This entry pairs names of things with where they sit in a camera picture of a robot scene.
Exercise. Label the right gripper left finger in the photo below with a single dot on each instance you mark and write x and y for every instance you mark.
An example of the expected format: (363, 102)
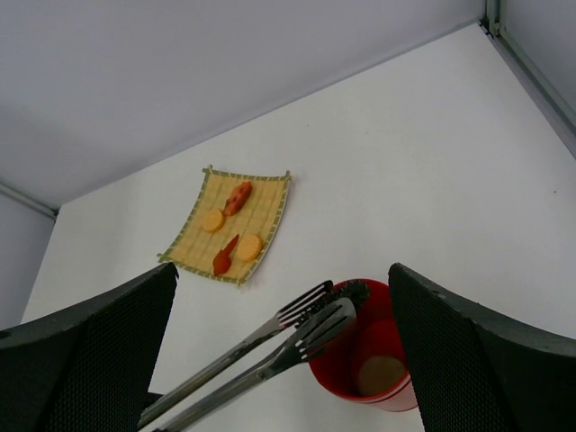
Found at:
(87, 367)

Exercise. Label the red sausage piece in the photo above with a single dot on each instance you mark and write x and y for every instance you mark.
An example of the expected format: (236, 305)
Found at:
(222, 261)

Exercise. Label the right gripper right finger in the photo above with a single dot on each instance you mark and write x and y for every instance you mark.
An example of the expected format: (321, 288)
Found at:
(475, 369)

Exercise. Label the left aluminium frame post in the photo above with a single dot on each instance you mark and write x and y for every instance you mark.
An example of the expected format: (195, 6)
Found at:
(26, 199)

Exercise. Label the red cylindrical lunch container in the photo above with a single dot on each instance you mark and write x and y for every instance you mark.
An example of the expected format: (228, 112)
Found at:
(374, 333)

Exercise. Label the aluminium frame post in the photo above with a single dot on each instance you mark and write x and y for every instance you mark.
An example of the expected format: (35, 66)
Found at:
(537, 40)
(26, 199)

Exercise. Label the black seaweed roll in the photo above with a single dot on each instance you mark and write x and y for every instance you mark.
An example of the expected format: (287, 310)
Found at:
(356, 290)

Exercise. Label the yellow round slice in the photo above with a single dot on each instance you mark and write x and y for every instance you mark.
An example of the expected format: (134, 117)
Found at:
(249, 248)
(213, 220)

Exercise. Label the right aluminium frame post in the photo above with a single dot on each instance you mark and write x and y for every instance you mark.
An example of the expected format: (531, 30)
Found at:
(537, 40)

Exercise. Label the white rice ball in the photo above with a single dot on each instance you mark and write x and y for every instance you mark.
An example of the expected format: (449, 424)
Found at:
(378, 374)

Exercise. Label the woven bamboo tray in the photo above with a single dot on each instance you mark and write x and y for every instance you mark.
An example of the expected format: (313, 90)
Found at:
(194, 247)

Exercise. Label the orange fried shrimp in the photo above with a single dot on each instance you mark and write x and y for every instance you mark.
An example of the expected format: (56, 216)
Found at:
(237, 199)

